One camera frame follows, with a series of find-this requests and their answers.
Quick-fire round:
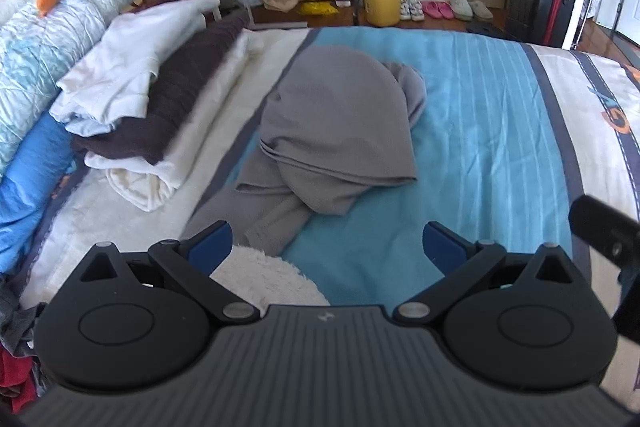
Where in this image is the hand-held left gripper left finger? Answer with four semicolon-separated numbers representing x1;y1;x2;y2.
75;221;262;326

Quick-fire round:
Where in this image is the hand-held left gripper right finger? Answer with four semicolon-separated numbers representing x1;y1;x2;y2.
394;221;583;327

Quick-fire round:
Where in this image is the folded white blanket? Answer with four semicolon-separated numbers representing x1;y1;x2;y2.
85;28;266;212

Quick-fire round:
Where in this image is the dark brown garment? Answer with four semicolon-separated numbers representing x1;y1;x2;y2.
70;11;251;166

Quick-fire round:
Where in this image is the light blue quilt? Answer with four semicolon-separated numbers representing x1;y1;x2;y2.
0;0;142;178

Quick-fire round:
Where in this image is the white garment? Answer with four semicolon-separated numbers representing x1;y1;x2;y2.
49;0;221;128

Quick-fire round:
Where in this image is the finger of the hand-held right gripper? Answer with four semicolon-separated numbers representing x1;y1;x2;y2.
569;194;640;269

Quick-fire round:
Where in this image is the yellow bin with black liner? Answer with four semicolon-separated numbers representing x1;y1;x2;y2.
360;0;404;28

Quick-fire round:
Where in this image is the pale blue garment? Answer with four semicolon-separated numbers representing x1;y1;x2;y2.
65;112;119;138

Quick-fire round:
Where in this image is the red cloth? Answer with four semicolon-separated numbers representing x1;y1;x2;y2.
0;347;39;414

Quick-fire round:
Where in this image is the black floor mat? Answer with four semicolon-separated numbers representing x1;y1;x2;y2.
466;20;512;36

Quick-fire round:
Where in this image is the dark grey cloth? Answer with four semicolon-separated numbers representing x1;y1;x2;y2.
0;276;49;359

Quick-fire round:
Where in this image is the grey knit shirt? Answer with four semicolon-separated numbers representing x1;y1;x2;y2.
181;46;427;257

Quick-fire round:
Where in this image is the white fluffy cushion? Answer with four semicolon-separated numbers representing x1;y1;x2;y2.
210;244;331;315

